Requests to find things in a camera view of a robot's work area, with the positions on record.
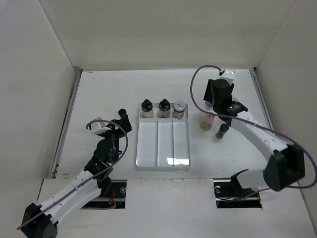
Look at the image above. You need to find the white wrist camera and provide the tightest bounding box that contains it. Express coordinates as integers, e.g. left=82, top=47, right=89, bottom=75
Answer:
left=86, top=117, right=110, bottom=135
left=219, top=69, right=235, bottom=85

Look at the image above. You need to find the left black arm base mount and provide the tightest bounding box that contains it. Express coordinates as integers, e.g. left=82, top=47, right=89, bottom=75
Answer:
left=81, top=180, right=127, bottom=210

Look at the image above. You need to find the black round cap bottle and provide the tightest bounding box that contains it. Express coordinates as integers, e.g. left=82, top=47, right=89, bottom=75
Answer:
left=158, top=99, right=170, bottom=118

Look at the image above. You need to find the right aluminium frame rail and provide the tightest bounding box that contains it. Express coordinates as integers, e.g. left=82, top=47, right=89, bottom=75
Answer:
left=249, top=68, right=273, bottom=130

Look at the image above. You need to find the pink cap spice bottle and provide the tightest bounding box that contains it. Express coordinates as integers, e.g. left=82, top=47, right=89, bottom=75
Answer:
left=201, top=114, right=214, bottom=131

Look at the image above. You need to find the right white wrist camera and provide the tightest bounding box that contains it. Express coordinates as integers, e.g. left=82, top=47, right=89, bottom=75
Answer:
left=219, top=69, right=235, bottom=85

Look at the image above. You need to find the black round cap jar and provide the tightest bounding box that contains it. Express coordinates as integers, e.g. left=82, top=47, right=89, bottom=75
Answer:
left=141, top=99, right=154, bottom=118

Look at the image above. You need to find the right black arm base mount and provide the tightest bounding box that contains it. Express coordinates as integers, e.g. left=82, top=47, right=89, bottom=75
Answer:
left=213, top=170, right=262, bottom=209

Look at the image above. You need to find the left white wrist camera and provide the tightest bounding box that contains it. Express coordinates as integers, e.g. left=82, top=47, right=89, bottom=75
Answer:
left=86, top=117, right=110, bottom=135

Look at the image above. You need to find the aluminium frame rail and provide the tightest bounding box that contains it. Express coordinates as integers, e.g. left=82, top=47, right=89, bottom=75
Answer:
left=249, top=68, right=273, bottom=130
left=48, top=66, right=82, bottom=179

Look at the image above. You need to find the small black cap brown bottle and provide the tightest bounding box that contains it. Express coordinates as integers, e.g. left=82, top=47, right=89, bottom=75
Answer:
left=118, top=109, right=127, bottom=118

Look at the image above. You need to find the red label spice jar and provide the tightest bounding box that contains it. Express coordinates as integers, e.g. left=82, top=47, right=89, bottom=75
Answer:
left=173, top=100, right=186, bottom=119

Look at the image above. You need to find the silver cap blue bottle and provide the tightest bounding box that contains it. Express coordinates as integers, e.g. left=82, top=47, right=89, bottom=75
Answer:
left=204, top=101, right=213, bottom=111

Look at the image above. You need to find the left aluminium frame rail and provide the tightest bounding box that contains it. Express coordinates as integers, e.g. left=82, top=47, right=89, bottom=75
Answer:
left=48, top=66, right=82, bottom=179

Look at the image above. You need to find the clear acrylic organizer tray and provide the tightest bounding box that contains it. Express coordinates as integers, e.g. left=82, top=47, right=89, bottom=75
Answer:
left=136, top=103, right=191, bottom=172

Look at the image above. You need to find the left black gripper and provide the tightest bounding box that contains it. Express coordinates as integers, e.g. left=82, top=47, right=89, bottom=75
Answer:
left=99, top=115, right=130, bottom=162

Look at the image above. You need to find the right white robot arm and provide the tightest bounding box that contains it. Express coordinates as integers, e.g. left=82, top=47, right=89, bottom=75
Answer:
left=204, top=79, right=305, bottom=196

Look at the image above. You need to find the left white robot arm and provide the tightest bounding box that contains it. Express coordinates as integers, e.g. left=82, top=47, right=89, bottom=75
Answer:
left=18, top=109, right=132, bottom=238

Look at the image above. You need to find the small black cap spice bottle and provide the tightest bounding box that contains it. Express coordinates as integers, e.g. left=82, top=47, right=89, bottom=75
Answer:
left=215, top=123, right=229, bottom=139

